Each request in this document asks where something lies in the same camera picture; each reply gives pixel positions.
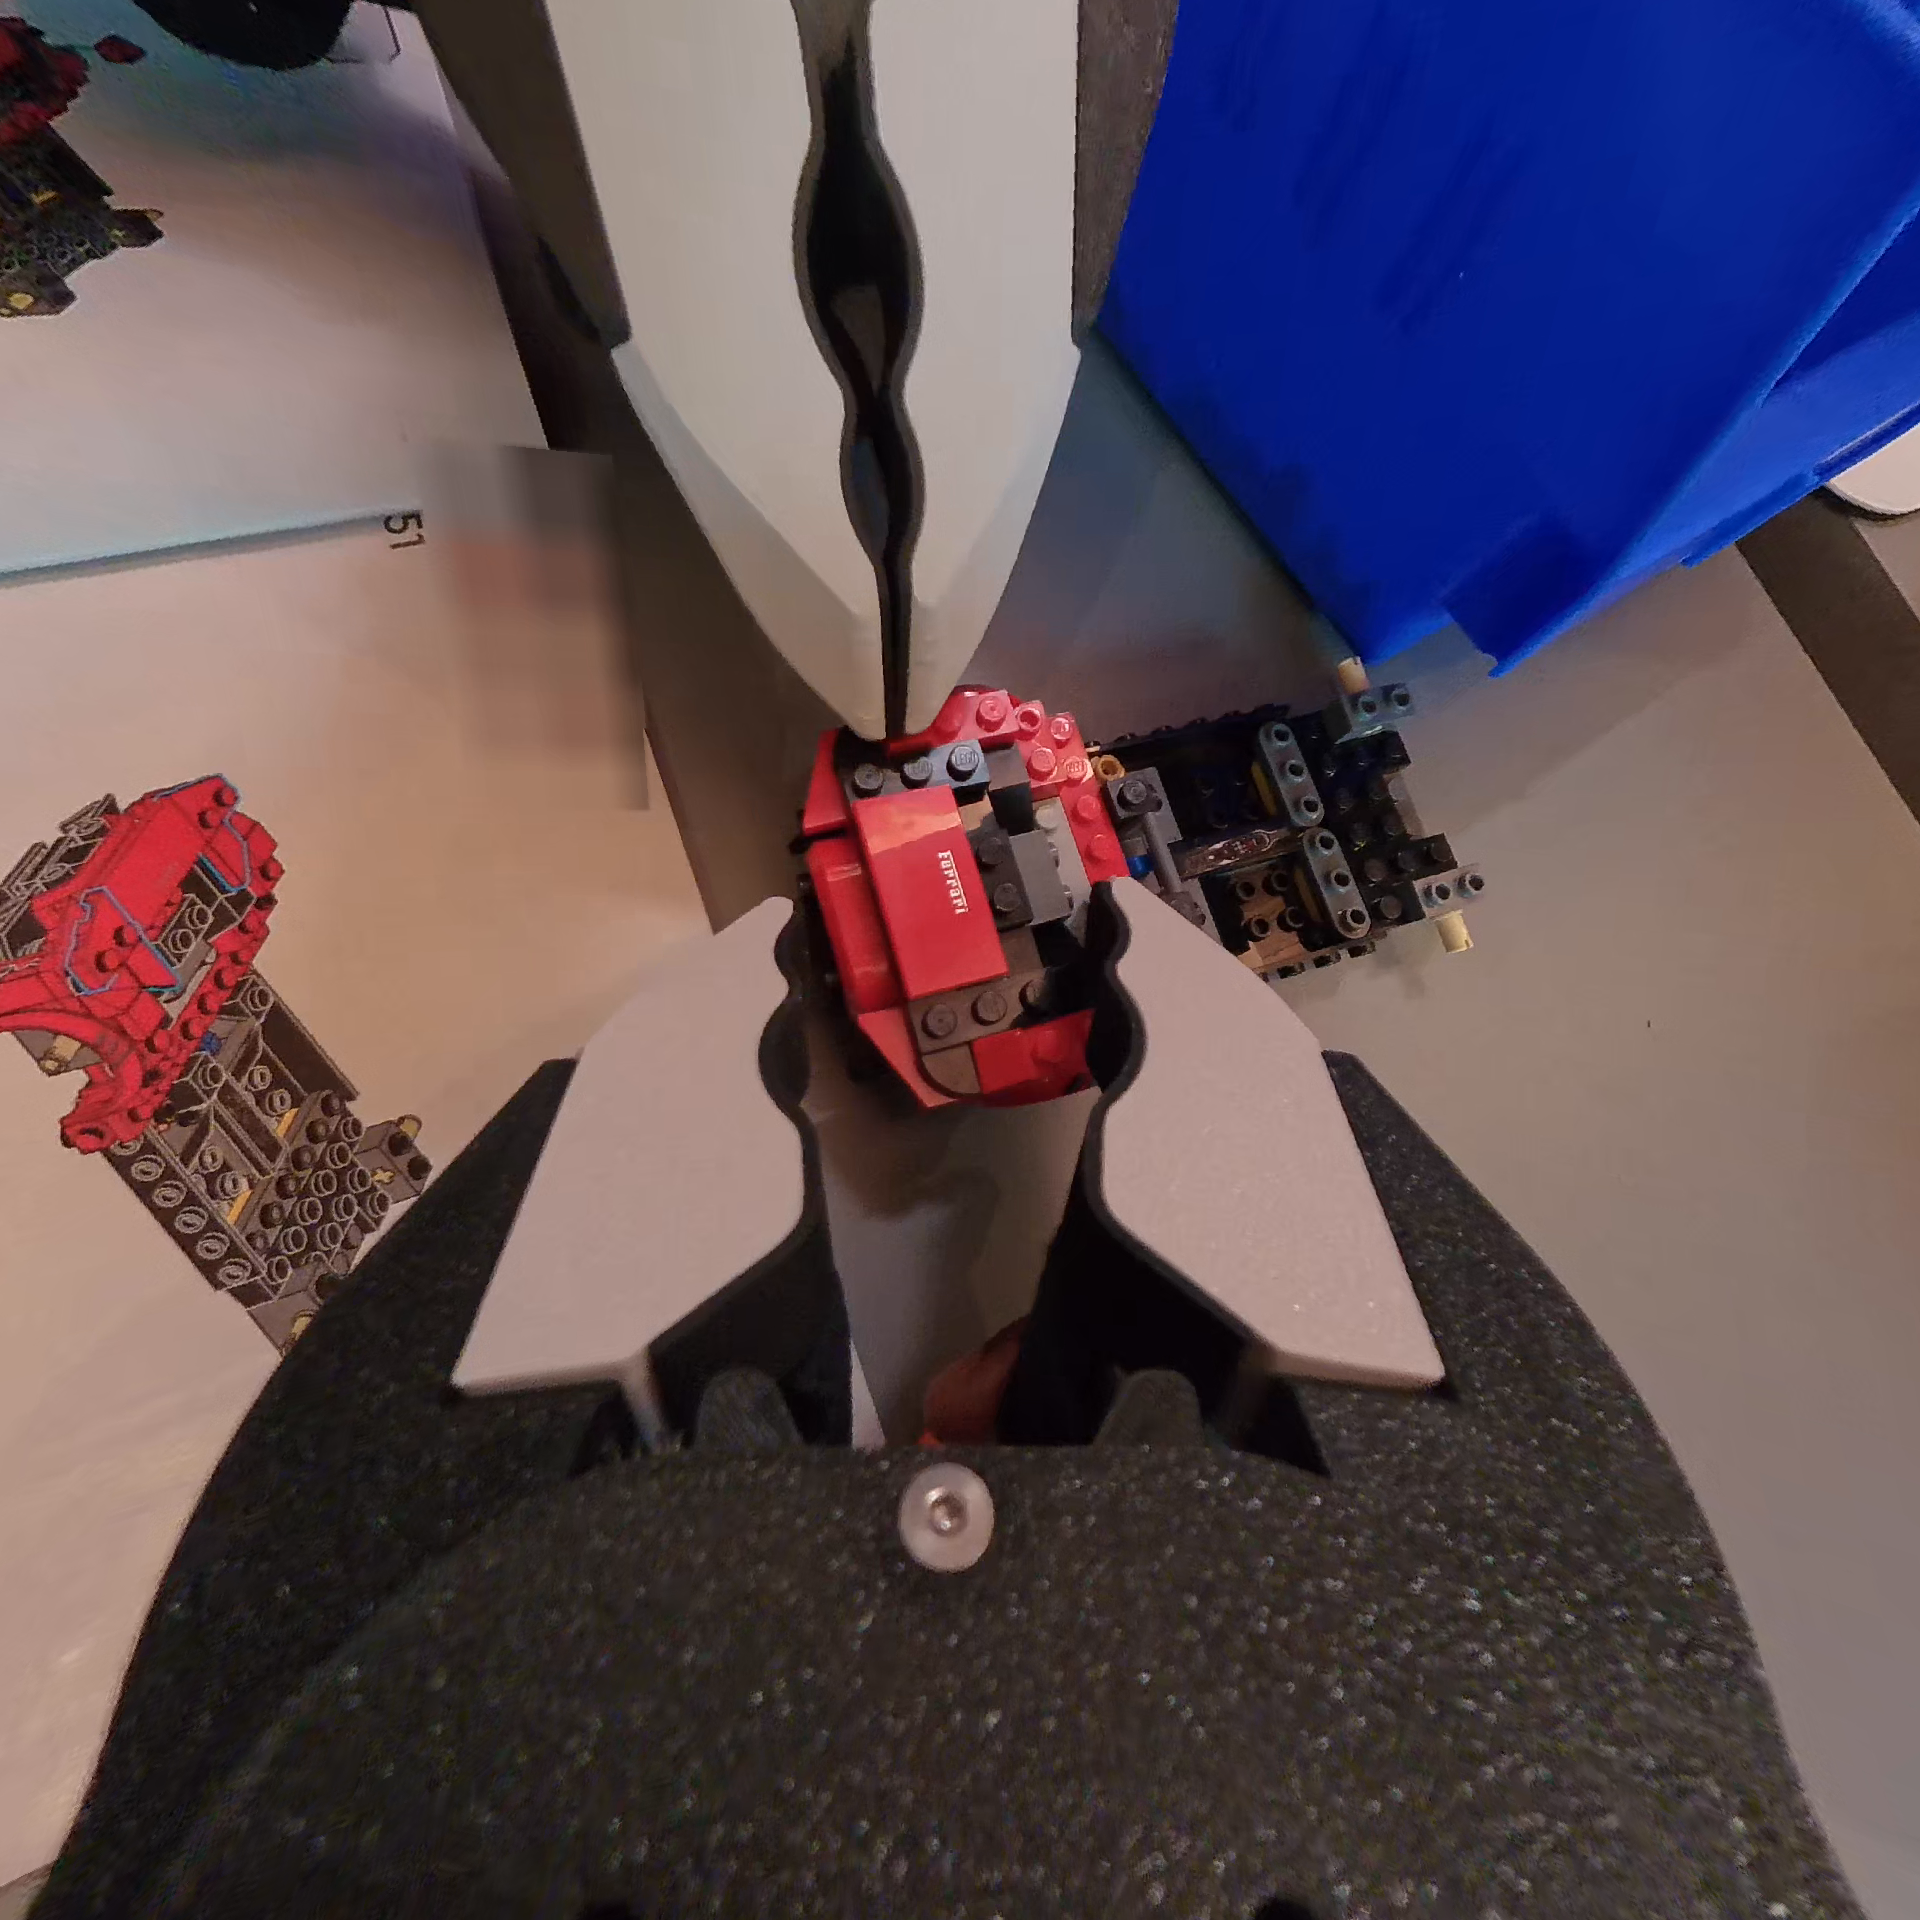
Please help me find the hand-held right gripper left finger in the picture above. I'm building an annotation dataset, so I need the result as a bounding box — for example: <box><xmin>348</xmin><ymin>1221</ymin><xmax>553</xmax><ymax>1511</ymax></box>
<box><xmin>450</xmin><ymin>896</ymin><xmax>829</xmax><ymax>1449</ymax></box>

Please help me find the person's right hand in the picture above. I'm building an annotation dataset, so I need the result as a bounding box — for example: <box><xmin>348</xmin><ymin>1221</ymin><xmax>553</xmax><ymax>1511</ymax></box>
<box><xmin>919</xmin><ymin>1317</ymin><xmax>1041</xmax><ymax>1449</ymax></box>

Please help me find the blue plastic bin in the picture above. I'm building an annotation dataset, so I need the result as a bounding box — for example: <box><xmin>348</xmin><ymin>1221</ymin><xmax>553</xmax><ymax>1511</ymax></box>
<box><xmin>1093</xmin><ymin>0</ymin><xmax>1920</xmax><ymax>680</ymax></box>

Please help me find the white rounded tabletop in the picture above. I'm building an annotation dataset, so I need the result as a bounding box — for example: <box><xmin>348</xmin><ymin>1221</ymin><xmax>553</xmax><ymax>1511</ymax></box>
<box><xmin>1818</xmin><ymin>436</ymin><xmax>1920</xmax><ymax>522</ymax></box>

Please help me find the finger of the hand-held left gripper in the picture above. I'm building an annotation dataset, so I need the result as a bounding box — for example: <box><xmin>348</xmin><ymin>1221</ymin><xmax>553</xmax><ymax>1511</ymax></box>
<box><xmin>861</xmin><ymin>0</ymin><xmax>1085</xmax><ymax>748</ymax></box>
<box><xmin>539</xmin><ymin>0</ymin><xmax>901</xmax><ymax>744</ymax></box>

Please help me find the lego instruction booklet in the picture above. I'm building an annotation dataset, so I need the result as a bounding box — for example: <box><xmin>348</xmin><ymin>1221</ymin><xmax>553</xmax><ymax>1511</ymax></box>
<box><xmin>0</xmin><ymin>0</ymin><xmax>661</xmax><ymax>1899</ymax></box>

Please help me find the black rounded object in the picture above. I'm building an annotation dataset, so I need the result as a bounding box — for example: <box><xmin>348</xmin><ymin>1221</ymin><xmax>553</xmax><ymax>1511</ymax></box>
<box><xmin>150</xmin><ymin>0</ymin><xmax>414</xmax><ymax>71</ymax></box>

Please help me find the red and black lego car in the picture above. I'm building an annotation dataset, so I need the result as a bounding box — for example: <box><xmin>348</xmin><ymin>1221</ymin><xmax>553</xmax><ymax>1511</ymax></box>
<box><xmin>795</xmin><ymin>660</ymin><xmax>1490</xmax><ymax>1116</ymax></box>

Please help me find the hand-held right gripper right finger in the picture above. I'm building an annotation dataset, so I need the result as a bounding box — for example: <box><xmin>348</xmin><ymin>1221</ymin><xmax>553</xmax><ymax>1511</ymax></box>
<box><xmin>1081</xmin><ymin>874</ymin><xmax>1448</xmax><ymax>1389</ymax></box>

